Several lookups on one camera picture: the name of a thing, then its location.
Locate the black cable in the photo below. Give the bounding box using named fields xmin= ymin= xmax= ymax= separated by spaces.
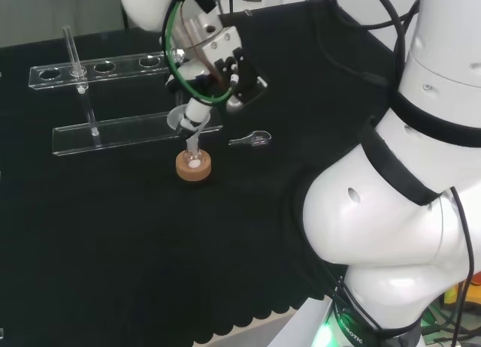
xmin=448 ymin=186 xmax=476 ymax=347
xmin=366 ymin=0 xmax=422 ymax=89

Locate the yellow stop button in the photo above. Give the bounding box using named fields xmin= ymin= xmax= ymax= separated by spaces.
xmin=444 ymin=271 xmax=481 ymax=307

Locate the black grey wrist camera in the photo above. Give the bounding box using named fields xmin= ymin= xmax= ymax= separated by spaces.
xmin=213 ymin=46 xmax=270 ymax=113

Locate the black bench cloth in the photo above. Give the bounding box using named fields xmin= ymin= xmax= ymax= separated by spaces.
xmin=0 ymin=0 xmax=407 ymax=346

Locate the cork ring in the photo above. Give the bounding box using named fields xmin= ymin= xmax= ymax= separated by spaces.
xmin=175 ymin=149 xmax=213 ymax=183

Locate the green cable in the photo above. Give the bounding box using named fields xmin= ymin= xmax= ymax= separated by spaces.
xmin=161 ymin=0 xmax=236 ymax=105

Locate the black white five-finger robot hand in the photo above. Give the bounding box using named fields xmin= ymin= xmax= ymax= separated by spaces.
xmin=165 ymin=57 xmax=227 ymax=138

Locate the clear acrylic funnel stand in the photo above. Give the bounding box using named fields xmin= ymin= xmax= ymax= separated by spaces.
xmin=28 ymin=23 xmax=225 ymax=158

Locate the small round-bottom glass flask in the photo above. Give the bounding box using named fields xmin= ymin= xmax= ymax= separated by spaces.
xmin=183 ymin=143 xmax=204 ymax=171

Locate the translucent plastic funnel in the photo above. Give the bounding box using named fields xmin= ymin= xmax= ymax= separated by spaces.
xmin=166 ymin=104 xmax=213 ymax=153

